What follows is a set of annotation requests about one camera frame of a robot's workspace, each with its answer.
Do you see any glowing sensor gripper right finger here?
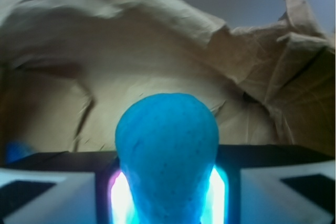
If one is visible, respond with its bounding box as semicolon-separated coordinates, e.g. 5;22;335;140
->
201;145;335;223

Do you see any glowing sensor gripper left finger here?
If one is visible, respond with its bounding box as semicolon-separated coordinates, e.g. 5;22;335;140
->
1;152;131;223

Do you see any blue foam ball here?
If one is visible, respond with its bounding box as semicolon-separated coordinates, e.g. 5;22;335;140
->
115;93;219;223

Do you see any blue plastic bottle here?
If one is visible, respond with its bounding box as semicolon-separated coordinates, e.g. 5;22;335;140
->
5;141;36;164

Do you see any brown paper bag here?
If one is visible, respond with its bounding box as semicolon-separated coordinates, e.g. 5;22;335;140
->
1;0;335;156

